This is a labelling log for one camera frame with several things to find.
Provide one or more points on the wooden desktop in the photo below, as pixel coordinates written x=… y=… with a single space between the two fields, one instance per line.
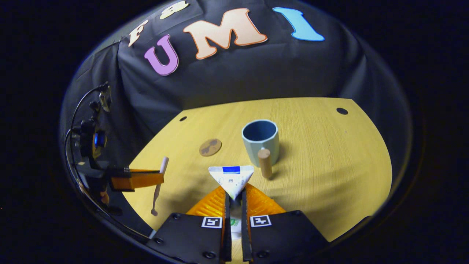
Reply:
x=329 y=165

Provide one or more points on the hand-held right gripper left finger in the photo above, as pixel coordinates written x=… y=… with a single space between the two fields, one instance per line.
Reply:
x=227 y=242

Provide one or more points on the white toothpaste tube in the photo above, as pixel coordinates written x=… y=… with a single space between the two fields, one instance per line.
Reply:
x=231 y=179

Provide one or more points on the white toothbrush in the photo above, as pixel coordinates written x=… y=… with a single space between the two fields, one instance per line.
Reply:
x=164 y=165

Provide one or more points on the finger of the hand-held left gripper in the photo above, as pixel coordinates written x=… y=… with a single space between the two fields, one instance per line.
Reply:
x=143 y=179

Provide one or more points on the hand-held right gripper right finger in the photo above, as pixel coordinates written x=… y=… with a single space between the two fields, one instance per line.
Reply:
x=246 y=242

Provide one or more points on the black backdrop cloth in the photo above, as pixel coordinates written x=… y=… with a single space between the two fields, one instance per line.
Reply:
x=238 y=73

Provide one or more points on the round brown coaster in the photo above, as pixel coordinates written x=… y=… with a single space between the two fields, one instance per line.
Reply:
x=210 y=147

